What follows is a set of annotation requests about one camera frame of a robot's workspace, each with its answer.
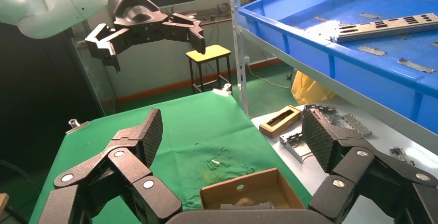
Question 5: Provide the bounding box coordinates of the black cable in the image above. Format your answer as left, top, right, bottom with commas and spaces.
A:
0, 159, 42, 196

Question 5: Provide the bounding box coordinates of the green table cloth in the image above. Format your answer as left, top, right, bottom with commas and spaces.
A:
29, 90, 312, 224

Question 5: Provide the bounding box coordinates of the yellow plastic bag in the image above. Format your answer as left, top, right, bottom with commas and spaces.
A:
291, 70, 338, 106

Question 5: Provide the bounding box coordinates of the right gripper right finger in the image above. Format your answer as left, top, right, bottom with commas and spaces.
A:
301, 107, 438, 224

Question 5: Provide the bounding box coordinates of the white floor cable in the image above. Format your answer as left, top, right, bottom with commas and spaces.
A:
248, 63, 292, 90

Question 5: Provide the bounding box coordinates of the small wooden piece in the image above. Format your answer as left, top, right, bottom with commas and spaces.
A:
0, 193, 10, 216

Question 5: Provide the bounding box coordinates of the white flat board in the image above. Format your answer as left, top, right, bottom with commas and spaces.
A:
251, 95, 438, 224

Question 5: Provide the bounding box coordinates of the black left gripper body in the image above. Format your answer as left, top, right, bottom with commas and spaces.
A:
107, 0, 170, 45

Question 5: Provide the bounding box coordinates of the slotted metal frame part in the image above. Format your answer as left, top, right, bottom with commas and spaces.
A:
304, 103, 338, 117

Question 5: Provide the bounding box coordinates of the silver metal I/O shield plate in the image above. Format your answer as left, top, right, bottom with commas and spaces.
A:
333, 12, 438, 43

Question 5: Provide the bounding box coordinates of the small slotted metal strip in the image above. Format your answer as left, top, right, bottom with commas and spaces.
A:
389, 146, 415, 167

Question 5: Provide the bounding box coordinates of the yellow seat black stool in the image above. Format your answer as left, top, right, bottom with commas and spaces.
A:
185, 44, 233, 95

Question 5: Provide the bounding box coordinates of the grey metal plate part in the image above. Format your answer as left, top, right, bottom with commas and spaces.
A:
279, 132, 314, 163

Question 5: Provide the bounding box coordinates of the large blue plastic tray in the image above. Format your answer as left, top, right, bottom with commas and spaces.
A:
238, 0, 438, 135

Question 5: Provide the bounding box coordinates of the perforated steel shelf post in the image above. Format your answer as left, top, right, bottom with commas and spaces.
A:
227, 0, 249, 118

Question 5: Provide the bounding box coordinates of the shallow brown cardboard box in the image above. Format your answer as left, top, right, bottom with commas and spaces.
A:
199, 167, 306, 211

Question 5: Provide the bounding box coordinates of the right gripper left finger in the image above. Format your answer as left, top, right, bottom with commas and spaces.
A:
37, 108, 183, 224

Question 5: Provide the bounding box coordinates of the white metal shelf board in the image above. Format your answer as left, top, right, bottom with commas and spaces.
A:
239, 24, 438, 146

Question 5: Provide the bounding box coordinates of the small brown rectangular box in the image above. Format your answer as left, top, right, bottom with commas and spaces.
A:
259, 105, 303, 139

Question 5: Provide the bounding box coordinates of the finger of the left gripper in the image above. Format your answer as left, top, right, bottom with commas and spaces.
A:
161, 12, 207, 55
85, 23, 137, 73

